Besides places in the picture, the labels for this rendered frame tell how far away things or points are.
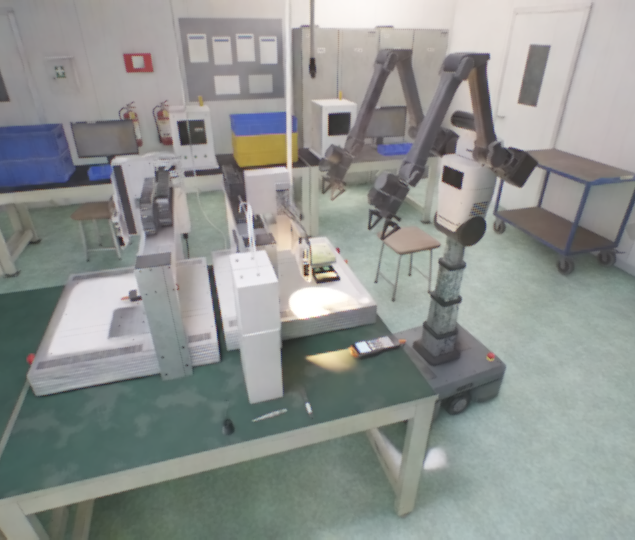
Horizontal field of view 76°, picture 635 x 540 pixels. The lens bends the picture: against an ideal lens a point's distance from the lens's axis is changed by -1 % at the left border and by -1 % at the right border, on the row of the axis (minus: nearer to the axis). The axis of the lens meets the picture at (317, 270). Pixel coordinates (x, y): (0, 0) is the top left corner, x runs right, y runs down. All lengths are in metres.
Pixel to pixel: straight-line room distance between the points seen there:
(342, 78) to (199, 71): 1.73
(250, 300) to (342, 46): 4.59
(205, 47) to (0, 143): 2.54
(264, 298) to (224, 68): 4.65
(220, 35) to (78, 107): 1.86
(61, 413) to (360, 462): 1.36
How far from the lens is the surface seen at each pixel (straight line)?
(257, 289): 1.23
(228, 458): 1.46
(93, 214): 4.23
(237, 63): 5.71
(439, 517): 2.19
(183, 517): 2.21
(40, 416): 1.73
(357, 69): 5.64
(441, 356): 2.45
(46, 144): 4.25
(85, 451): 1.54
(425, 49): 6.03
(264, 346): 1.35
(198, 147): 4.15
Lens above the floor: 1.85
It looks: 30 degrees down
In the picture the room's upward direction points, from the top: straight up
